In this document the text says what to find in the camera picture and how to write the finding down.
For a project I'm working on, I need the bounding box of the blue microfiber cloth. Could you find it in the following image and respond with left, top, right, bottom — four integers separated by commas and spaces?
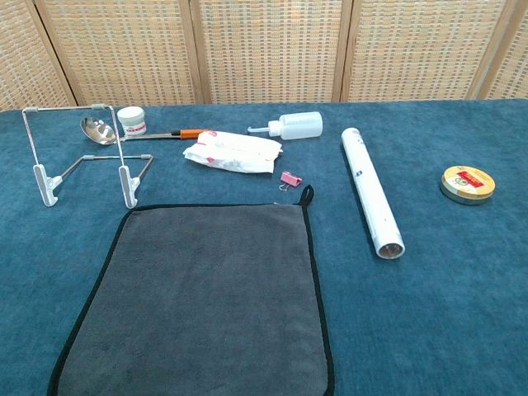
46, 185, 336, 396

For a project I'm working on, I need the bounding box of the pink binder clip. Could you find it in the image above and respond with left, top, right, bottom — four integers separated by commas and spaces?
277, 171, 304, 192

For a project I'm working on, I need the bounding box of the white wet wipes packet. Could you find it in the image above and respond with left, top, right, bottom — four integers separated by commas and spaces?
182, 130, 285, 178

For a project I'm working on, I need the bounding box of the white plastic wash bottle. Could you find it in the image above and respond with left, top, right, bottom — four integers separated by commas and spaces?
247, 111, 324, 141

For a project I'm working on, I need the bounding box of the white paper roll tube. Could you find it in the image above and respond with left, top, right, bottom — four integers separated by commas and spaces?
340, 127, 406, 261

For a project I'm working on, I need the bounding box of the woven bamboo folding screen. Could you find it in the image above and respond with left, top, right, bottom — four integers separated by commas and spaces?
0, 0, 528, 112

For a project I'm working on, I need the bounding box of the small white plastic jar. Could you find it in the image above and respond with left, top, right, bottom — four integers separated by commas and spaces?
116, 106, 148, 138

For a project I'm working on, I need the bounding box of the blue carpet table cover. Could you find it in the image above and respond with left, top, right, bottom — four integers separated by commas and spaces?
0, 97, 528, 396

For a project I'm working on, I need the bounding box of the round yellow tin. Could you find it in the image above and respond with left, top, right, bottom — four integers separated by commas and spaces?
439, 165, 497, 206

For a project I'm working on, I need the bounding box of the folding metal wire stand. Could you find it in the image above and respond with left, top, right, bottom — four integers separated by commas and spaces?
21, 103, 154, 210

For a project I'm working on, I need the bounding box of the steel ladle with orange handle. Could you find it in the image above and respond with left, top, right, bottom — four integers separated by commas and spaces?
79, 116, 215, 146

